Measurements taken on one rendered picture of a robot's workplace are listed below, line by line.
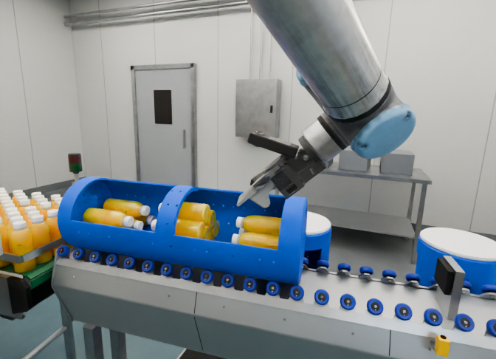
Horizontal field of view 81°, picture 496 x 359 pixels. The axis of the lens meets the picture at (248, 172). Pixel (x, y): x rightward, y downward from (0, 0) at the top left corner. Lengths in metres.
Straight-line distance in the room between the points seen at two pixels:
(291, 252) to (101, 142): 5.59
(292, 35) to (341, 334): 0.87
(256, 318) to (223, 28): 4.21
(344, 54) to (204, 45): 4.53
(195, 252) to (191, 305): 0.20
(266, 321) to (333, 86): 0.81
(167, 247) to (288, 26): 0.83
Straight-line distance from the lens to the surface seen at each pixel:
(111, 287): 1.24
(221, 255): 0.94
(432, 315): 1.03
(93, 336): 1.50
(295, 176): 0.65
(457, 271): 1.04
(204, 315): 1.08
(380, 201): 4.26
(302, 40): 0.33
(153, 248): 1.05
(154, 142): 5.29
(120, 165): 5.96
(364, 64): 0.37
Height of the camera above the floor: 1.51
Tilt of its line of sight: 12 degrees down
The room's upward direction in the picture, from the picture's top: 1 degrees clockwise
